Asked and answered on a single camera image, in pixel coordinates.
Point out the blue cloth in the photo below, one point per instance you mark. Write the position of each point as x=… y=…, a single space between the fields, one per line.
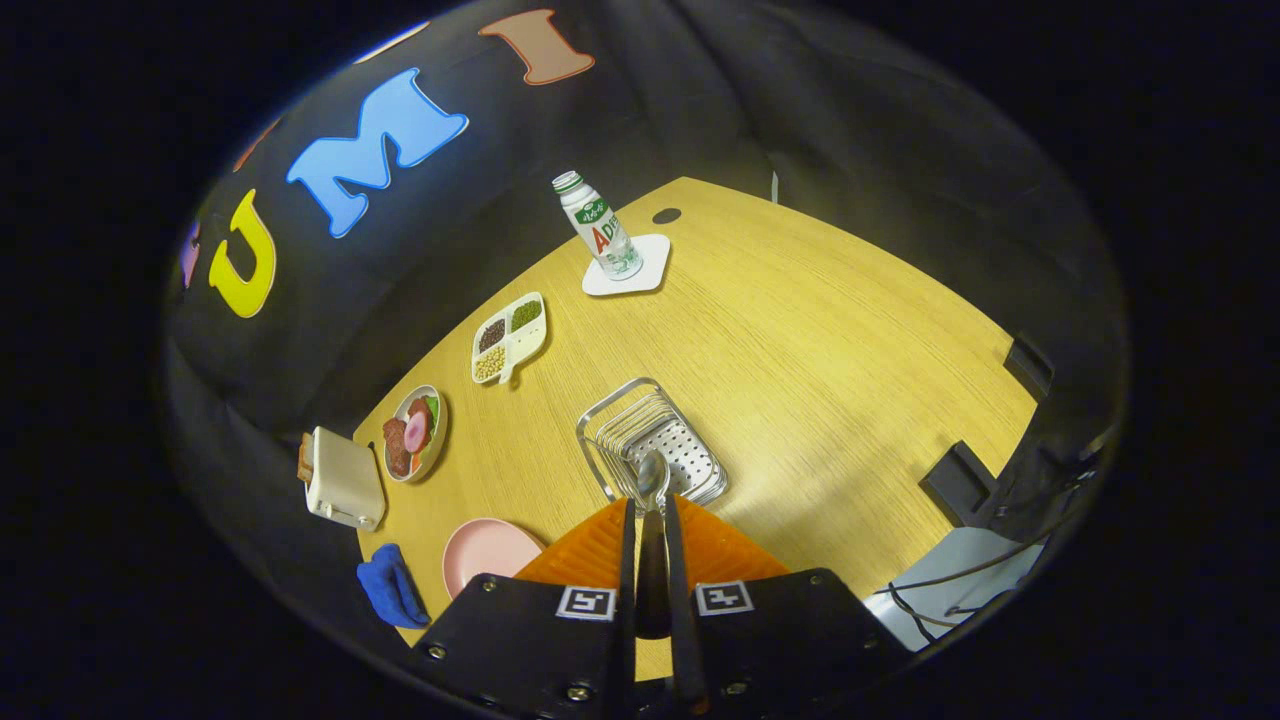
x=390 y=590

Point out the white toaster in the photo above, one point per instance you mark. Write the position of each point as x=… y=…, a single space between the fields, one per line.
x=345 y=485

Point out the metal spoon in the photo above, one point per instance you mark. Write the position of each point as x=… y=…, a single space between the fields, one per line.
x=652 y=475

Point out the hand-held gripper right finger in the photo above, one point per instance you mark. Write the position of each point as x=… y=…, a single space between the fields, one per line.
x=780 y=630

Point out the plastic drink bottle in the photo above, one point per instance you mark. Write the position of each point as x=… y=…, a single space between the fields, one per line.
x=605 y=235

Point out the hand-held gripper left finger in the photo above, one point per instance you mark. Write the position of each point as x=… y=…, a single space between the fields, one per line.
x=520 y=640

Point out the plate of meat slices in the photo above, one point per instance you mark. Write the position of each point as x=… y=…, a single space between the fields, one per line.
x=412 y=435

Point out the white divided bean dish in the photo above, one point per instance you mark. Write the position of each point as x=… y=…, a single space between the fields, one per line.
x=505 y=345

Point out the black backdrop cloth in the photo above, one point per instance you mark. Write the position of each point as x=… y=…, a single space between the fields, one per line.
x=850 y=120

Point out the black bracket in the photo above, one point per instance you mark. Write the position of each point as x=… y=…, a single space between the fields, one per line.
x=1030 y=367
x=958 y=482

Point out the pink plate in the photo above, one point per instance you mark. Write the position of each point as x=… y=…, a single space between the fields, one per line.
x=485 y=550

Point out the toast slice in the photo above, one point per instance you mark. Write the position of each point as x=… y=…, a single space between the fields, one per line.
x=305 y=458

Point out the white square coaster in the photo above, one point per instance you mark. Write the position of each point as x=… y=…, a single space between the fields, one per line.
x=655 y=265

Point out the metal drying rack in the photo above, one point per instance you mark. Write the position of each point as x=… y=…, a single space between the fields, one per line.
x=690 y=455

